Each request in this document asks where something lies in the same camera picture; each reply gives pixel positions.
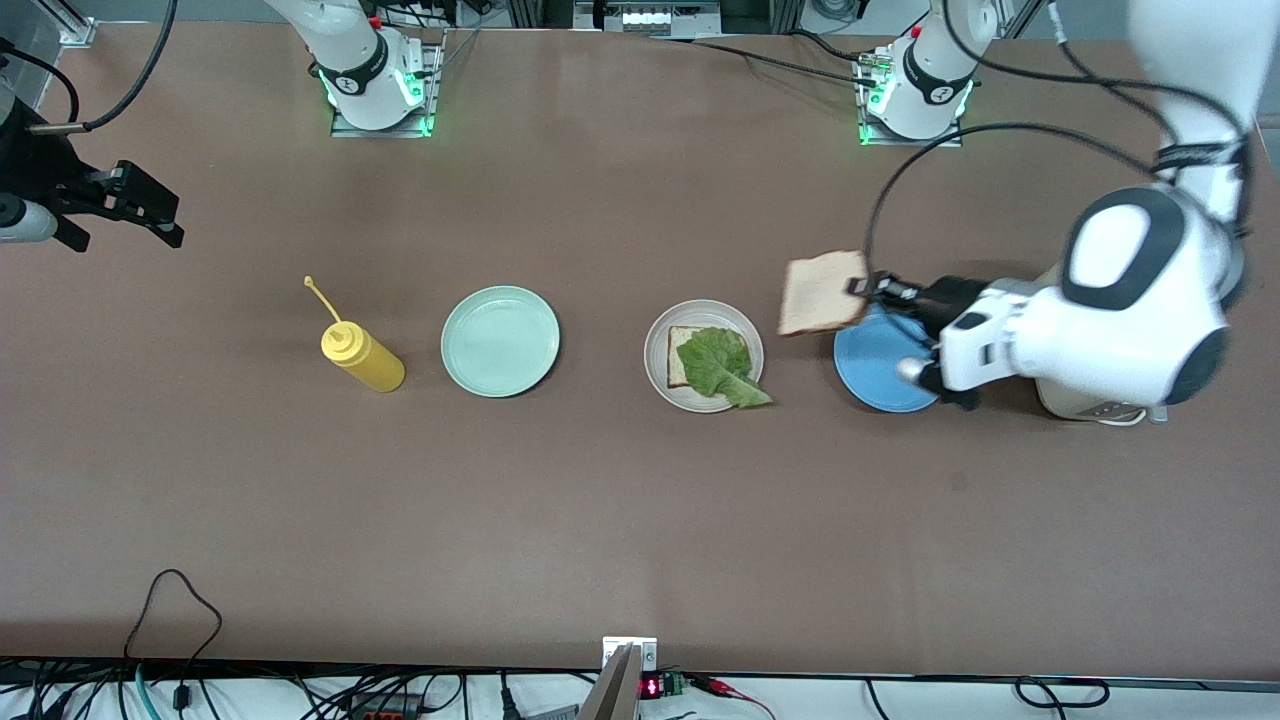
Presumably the silver camera mount bracket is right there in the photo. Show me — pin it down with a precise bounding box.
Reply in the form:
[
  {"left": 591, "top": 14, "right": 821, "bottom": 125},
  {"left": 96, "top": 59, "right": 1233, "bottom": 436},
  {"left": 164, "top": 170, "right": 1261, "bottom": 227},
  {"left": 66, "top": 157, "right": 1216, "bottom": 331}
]
[{"left": 602, "top": 637, "right": 659, "bottom": 673}]

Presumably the beige chrome toaster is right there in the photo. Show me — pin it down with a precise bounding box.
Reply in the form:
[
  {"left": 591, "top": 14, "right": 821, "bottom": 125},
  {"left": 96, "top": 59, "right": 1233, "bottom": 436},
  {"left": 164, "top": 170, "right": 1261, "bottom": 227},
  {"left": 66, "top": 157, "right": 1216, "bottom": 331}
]
[{"left": 1035, "top": 262, "right": 1171, "bottom": 427}]

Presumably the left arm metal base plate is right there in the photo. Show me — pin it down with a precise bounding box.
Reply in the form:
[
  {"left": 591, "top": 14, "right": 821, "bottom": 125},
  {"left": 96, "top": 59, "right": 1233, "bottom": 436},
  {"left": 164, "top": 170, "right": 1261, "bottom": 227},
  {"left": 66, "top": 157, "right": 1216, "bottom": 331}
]
[{"left": 855, "top": 55, "right": 966, "bottom": 149}]

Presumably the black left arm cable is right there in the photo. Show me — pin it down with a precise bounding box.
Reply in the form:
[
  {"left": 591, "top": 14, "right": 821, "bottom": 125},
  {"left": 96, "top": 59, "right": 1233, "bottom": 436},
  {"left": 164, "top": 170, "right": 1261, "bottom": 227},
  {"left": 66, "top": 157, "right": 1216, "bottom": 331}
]
[{"left": 864, "top": 0, "right": 1251, "bottom": 291}]

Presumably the grey camera pole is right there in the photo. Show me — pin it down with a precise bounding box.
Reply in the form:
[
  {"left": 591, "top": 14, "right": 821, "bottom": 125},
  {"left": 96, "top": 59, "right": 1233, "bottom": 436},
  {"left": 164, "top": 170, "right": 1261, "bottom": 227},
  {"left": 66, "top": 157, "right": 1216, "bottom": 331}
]
[{"left": 578, "top": 645, "right": 641, "bottom": 720}]

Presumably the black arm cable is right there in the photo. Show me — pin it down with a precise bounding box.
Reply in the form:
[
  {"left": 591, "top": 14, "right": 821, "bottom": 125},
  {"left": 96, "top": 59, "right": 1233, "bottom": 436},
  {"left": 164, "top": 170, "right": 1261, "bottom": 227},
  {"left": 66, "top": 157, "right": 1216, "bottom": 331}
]
[
  {"left": 0, "top": 38, "right": 81, "bottom": 126},
  {"left": 28, "top": 0, "right": 179, "bottom": 135},
  {"left": 864, "top": 0, "right": 1251, "bottom": 291}
]

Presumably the yellow mustard squeeze bottle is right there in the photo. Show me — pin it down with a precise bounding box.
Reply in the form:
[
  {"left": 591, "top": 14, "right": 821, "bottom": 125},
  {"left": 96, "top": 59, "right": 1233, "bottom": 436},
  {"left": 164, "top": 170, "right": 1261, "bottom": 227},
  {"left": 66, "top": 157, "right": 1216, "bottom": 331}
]
[{"left": 304, "top": 276, "right": 407, "bottom": 394}]

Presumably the toasted bread slice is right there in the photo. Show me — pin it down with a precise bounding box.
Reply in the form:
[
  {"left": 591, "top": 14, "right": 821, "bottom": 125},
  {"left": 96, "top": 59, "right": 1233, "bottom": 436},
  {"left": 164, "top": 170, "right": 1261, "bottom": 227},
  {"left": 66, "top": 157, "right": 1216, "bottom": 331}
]
[
  {"left": 667, "top": 326, "right": 701, "bottom": 390},
  {"left": 778, "top": 250, "right": 871, "bottom": 337}
]

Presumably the pale green plate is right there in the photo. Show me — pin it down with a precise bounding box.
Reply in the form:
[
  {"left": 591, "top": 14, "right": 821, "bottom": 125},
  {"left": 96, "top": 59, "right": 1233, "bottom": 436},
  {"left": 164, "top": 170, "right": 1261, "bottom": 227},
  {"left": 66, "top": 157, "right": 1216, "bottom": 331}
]
[{"left": 441, "top": 285, "right": 562, "bottom": 399}]

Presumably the blue plate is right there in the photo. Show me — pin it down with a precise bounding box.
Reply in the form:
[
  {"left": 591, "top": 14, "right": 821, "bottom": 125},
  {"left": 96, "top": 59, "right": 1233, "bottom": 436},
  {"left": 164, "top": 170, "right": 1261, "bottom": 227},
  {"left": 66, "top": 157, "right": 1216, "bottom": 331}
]
[{"left": 833, "top": 303, "right": 946, "bottom": 414}]

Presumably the black base power cable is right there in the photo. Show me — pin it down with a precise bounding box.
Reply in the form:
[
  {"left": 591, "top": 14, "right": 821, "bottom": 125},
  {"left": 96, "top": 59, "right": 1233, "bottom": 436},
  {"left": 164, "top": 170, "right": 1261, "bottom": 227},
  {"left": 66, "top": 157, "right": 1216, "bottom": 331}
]
[{"left": 650, "top": 35, "right": 881, "bottom": 89}]

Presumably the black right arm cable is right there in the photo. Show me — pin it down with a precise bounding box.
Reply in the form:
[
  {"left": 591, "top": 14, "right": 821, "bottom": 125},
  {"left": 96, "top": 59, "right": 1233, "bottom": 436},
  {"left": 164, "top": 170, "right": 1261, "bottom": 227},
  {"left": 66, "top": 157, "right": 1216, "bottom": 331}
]
[
  {"left": 0, "top": 38, "right": 81, "bottom": 126},
  {"left": 28, "top": 0, "right": 179, "bottom": 135}
]

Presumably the thin black looped cable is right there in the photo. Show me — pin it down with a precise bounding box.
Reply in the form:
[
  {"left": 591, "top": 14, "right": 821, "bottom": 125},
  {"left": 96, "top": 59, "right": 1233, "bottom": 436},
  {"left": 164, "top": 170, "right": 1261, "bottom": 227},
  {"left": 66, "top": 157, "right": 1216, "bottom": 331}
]
[{"left": 122, "top": 568, "right": 223, "bottom": 691}]

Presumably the aluminium frame profile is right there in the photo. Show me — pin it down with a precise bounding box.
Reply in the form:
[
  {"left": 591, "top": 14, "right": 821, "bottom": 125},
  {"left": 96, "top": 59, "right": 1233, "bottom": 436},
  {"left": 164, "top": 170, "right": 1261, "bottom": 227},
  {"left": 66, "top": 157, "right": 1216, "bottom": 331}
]
[{"left": 55, "top": 0, "right": 98, "bottom": 47}]

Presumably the red clip lead cable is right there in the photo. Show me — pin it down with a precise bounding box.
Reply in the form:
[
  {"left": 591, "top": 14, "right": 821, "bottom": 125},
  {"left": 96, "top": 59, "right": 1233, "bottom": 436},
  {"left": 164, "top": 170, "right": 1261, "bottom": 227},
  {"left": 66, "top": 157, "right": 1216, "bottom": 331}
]
[{"left": 690, "top": 675, "right": 776, "bottom": 720}]

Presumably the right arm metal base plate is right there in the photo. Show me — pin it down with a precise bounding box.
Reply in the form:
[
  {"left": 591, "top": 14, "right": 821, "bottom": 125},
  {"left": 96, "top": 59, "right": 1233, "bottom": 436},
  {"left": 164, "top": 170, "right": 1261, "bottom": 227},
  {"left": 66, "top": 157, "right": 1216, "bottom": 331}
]
[{"left": 330, "top": 28, "right": 446, "bottom": 139}]

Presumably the beige plate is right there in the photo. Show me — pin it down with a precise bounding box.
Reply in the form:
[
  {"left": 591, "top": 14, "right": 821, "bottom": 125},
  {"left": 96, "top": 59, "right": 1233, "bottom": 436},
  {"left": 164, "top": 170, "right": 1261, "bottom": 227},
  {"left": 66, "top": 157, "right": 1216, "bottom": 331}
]
[{"left": 643, "top": 299, "right": 766, "bottom": 414}]

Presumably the black coiled cable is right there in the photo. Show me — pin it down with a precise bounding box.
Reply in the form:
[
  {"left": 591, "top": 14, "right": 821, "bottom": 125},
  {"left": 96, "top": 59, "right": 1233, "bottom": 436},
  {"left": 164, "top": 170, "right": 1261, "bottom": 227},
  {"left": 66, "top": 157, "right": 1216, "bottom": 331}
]
[{"left": 1015, "top": 677, "right": 1111, "bottom": 709}]

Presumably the green lettuce leaf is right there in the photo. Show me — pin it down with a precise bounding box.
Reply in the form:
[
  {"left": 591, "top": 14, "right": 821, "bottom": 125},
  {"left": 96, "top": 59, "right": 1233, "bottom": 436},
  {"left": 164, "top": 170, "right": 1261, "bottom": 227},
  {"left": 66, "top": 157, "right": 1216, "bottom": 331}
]
[{"left": 677, "top": 327, "right": 774, "bottom": 409}]

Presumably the control box with lights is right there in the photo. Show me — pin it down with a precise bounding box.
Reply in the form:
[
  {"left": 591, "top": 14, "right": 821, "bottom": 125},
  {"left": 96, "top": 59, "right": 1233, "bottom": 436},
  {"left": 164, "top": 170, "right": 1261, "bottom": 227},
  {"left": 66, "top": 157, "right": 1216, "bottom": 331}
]
[{"left": 575, "top": 0, "right": 723, "bottom": 39}]

